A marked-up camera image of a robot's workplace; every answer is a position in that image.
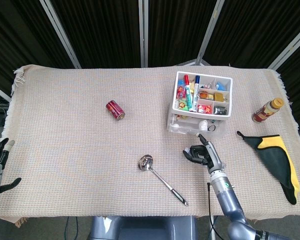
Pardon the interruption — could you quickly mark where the grey screen frame post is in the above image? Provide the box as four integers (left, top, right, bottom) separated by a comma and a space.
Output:
0, 81, 11, 102
39, 0, 82, 69
138, 0, 149, 68
194, 0, 225, 66
266, 21, 300, 71

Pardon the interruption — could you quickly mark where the green marker red cap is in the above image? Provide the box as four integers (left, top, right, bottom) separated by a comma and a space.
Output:
183, 74, 195, 113

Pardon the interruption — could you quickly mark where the green and yellow cloth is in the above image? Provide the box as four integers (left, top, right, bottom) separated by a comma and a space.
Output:
236, 130, 300, 206

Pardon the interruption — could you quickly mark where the clear plastic drawer with ball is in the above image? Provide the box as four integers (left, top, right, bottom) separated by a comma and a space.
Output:
167, 113, 227, 139

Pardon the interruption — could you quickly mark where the red drink can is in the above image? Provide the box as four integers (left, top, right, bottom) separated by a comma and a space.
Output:
105, 99, 126, 121

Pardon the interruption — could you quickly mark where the tea bottle yellow cap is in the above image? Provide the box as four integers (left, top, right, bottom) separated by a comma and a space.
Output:
251, 97, 285, 124

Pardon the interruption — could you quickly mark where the red snack packet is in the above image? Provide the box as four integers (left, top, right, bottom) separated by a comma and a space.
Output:
176, 84, 188, 101

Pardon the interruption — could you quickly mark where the black small clip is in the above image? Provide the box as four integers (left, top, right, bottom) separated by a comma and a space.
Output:
213, 106, 228, 117

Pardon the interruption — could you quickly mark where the white marker blue cap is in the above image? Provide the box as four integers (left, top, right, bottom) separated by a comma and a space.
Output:
191, 74, 201, 112

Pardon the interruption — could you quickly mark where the red sweet packet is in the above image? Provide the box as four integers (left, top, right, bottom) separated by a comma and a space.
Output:
197, 104, 214, 114

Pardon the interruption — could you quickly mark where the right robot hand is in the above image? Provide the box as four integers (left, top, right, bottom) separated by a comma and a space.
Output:
182, 133, 227, 175

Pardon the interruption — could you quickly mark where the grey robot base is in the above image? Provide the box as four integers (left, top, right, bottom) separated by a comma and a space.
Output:
89, 216, 198, 240

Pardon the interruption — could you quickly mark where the white plastic drawer organizer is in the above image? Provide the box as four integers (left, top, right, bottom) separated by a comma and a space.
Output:
166, 70, 234, 139

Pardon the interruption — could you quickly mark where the steel ladle black handle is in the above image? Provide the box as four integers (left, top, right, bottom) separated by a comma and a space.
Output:
137, 154, 189, 207

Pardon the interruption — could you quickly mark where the beige woven tablecloth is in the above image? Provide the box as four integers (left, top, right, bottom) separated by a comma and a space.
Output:
0, 64, 300, 229

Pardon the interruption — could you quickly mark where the yellow green sweet packet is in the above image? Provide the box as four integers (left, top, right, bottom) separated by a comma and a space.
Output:
177, 99, 190, 111

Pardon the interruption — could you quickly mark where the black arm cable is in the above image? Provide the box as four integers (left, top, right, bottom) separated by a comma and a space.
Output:
206, 182, 216, 240

